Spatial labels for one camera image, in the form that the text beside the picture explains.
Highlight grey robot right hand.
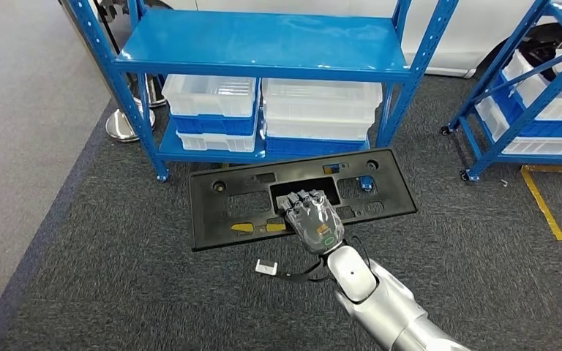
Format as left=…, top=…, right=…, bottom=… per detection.
left=274, top=189, right=346, bottom=255

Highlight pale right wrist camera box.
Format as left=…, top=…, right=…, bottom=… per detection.
left=255, top=259, right=279, bottom=276

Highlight white car red stripe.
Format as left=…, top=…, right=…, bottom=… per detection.
left=58, top=0, right=562, bottom=98

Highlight black plastic plate holder part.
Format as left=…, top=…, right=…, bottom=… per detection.
left=188, top=148, right=418, bottom=252

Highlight blue metal shelf rack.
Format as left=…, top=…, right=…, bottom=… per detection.
left=65, top=0, right=461, bottom=191
left=440, top=0, right=562, bottom=183

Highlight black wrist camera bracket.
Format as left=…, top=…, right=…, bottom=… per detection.
left=274, top=259, right=333, bottom=284

